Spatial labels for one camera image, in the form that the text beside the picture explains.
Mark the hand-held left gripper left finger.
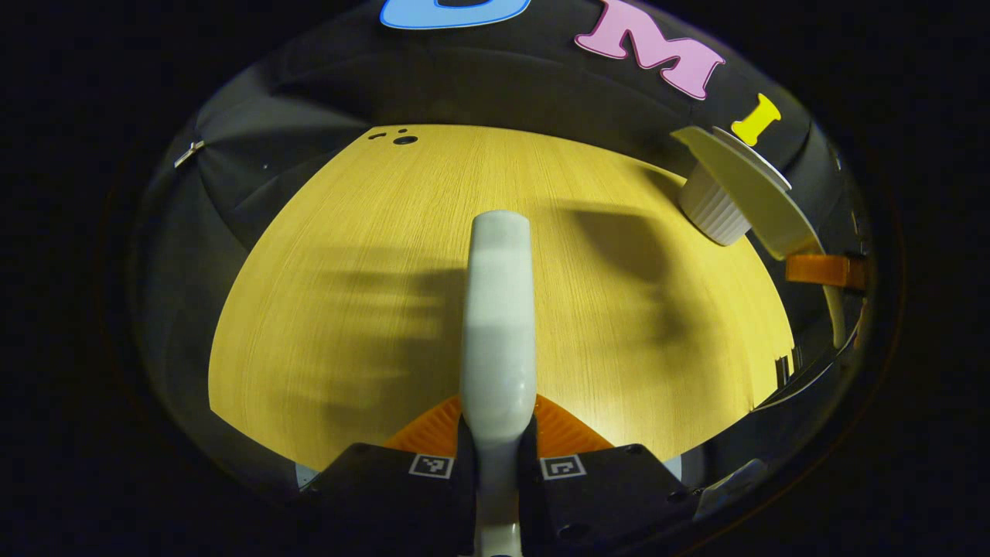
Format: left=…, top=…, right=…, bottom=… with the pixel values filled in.
left=299, top=393, right=480, bottom=557

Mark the black backdrop cloth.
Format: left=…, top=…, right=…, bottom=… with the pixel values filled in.
left=128, top=0, right=871, bottom=496

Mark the wooden desktop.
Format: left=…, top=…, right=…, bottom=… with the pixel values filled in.
left=209, top=124, right=796, bottom=471

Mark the white dustpan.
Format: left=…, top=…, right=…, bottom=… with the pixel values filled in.
left=671, top=125, right=848, bottom=350

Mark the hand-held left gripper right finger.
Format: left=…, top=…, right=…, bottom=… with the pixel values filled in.
left=517, top=393, right=691, bottom=557

